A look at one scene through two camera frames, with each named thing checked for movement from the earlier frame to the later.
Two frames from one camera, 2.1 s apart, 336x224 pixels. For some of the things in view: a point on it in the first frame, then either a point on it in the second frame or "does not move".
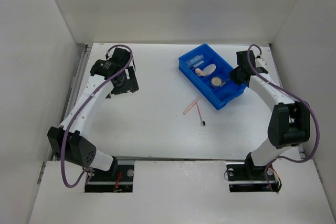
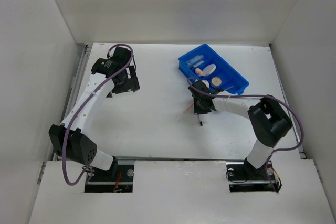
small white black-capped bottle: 197,65 does not move
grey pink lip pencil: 224,82 to 229,87
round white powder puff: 209,69 does not move
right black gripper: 233,76 to 198,111
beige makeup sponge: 198,72 does not move
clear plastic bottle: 194,60 does not move
